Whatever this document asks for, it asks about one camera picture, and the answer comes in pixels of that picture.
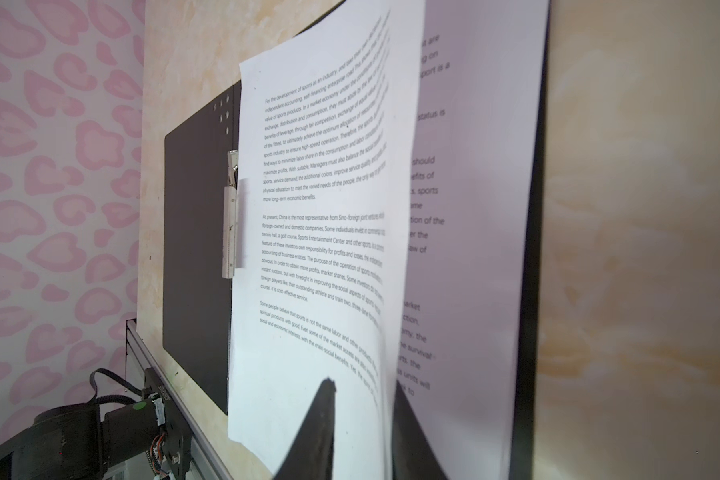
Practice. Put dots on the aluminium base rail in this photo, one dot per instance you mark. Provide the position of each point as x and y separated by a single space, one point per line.
205 463

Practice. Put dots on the black and white folder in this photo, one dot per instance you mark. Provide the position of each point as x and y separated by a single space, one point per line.
197 290

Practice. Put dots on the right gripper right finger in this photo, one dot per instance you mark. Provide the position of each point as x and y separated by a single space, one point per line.
412 455

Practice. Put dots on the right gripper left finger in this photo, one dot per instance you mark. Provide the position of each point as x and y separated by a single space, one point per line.
311 454

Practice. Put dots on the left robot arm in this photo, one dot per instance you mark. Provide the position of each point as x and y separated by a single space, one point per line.
80 442

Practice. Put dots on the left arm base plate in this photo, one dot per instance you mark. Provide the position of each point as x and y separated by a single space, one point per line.
170 453

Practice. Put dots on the highlighted paper sheet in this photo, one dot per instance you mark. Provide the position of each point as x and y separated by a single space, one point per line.
471 171

